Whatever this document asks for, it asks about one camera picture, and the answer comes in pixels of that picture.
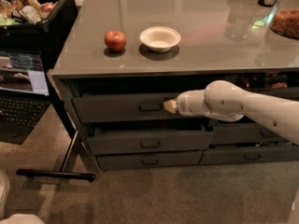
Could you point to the jar of pretzels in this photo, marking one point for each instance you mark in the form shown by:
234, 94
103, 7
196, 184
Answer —
285, 21

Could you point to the white paper bowl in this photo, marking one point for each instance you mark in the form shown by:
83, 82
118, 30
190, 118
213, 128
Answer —
160, 39

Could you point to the white object bottom left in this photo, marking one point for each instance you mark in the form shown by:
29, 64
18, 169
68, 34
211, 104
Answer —
17, 218

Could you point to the grey drawer cabinet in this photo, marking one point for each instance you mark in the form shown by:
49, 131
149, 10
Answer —
152, 83

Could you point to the black laptop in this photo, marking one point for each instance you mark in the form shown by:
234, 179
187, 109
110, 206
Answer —
24, 94

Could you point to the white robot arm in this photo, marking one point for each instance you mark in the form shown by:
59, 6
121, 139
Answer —
223, 100

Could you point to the grey drawer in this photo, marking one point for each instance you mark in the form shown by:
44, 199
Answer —
237, 133
249, 155
121, 107
164, 140
286, 93
148, 160

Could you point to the black bin of snacks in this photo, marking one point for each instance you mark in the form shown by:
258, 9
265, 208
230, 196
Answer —
37, 25

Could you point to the black stand foot bar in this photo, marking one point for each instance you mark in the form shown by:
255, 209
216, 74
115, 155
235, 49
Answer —
70, 175

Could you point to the metal drawer handle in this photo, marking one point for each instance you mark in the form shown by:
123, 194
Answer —
150, 108

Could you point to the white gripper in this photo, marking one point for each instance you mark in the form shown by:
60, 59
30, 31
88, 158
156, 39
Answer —
184, 104

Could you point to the red apple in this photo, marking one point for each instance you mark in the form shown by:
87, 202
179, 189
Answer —
115, 41

